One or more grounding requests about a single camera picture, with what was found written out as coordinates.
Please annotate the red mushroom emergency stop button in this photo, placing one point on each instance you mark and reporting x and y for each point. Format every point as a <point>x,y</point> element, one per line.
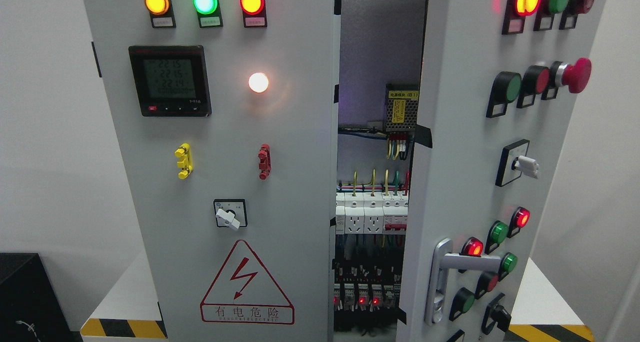
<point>575,76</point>

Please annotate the yellow indicator lamp left door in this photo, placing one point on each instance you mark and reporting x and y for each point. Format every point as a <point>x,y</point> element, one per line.
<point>161,13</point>

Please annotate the grey cabinet door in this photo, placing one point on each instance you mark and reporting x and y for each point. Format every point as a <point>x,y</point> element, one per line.
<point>485,67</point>
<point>289,214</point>

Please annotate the black digital power meter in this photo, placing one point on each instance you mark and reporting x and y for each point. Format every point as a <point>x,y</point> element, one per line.
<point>171,80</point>

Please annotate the green indicator lamp left door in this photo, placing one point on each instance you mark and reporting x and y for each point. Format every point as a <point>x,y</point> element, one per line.
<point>209,13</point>

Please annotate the red terminal post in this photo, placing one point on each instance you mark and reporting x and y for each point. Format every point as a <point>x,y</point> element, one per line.
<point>264,164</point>

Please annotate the red electric hazard warning sticker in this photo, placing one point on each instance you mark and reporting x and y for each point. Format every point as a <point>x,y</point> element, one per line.
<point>244,291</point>

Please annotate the silver door handle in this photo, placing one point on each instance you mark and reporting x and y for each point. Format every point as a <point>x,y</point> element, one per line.
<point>443,260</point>

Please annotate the yellow terminal post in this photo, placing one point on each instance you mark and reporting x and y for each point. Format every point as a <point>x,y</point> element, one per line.
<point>184,160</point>

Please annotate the red indicator lamp left door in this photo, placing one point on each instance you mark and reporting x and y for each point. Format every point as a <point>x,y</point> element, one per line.
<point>254,13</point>

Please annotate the relay terminal row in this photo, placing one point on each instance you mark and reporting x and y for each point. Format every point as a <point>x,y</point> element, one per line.
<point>366,287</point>

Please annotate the white selector switch right door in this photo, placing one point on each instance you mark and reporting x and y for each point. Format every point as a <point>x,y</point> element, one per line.
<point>514,162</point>

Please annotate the white rotary selector switch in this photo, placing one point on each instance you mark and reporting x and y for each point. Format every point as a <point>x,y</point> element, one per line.
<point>230,213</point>

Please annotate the metal mesh power supply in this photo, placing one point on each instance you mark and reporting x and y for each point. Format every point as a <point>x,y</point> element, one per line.
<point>401,107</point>

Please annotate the black box lower left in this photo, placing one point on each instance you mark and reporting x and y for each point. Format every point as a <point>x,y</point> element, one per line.
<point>29,308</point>

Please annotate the white lit indicator lamp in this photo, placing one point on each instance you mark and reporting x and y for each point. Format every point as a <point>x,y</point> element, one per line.
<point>258,82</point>

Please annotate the white socket breaker row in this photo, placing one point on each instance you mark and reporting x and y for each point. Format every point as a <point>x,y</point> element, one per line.
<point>367,213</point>

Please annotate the white platform with hazard stripes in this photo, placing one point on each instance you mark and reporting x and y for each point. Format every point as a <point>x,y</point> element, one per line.
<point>130,311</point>

